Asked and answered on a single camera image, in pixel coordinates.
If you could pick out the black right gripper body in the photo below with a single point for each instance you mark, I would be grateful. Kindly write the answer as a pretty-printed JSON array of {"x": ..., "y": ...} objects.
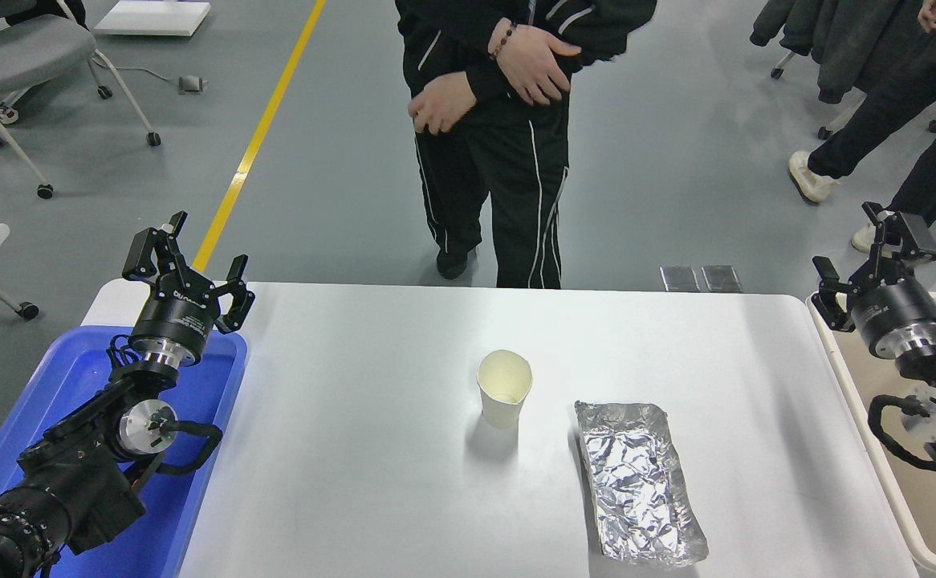
[{"x": 897, "y": 309}]

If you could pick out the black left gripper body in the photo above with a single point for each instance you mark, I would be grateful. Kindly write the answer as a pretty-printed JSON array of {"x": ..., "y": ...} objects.
[{"x": 175, "y": 313}]

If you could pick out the white paper cup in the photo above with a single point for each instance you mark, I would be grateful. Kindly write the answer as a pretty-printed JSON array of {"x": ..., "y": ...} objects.
[{"x": 502, "y": 409}]

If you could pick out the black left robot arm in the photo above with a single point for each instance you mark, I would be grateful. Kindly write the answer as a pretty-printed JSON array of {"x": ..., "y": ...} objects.
[{"x": 75, "y": 482}]

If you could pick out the person's hand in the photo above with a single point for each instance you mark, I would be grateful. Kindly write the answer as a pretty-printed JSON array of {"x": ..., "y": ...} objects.
[{"x": 931, "y": 16}]

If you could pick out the person's left hand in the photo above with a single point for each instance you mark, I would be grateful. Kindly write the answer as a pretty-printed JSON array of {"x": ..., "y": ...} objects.
[{"x": 440, "y": 104}]

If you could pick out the person's right hand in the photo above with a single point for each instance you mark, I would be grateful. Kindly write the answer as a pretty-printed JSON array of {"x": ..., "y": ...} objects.
[{"x": 536, "y": 68}]

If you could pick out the large pale plastic bin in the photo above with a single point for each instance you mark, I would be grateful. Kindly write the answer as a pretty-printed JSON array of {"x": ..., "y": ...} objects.
[{"x": 861, "y": 377}]

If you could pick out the blue plastic tray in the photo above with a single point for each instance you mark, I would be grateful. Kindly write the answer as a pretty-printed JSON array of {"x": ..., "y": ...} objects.
[{"x": 75, "y": 373}]

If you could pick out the person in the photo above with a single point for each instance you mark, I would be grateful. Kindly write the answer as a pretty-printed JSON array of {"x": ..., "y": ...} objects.
[
  {"x": 893, "y": 120},
  {"x": 508, "y": 177}
]

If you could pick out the small grey floor box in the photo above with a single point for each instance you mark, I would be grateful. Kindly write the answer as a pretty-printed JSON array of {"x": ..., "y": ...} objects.
[{"x": 191, "y": 83}]

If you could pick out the dark grey jacket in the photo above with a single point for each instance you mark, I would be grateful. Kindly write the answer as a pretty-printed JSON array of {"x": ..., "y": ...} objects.
[{"x": 837, "y": 40}]

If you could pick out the white flat platform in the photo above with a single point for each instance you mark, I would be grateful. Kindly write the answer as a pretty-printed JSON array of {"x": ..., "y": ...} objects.
[{"x": 151, "y": 16}]

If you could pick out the grey office chair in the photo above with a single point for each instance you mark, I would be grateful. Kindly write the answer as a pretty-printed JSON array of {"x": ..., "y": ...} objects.
[{"x": 18, "y": 52}]

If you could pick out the crumpled foil tray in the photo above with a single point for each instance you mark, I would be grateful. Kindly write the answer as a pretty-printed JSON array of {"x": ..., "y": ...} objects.
[{"x": 636, "y": 482}]

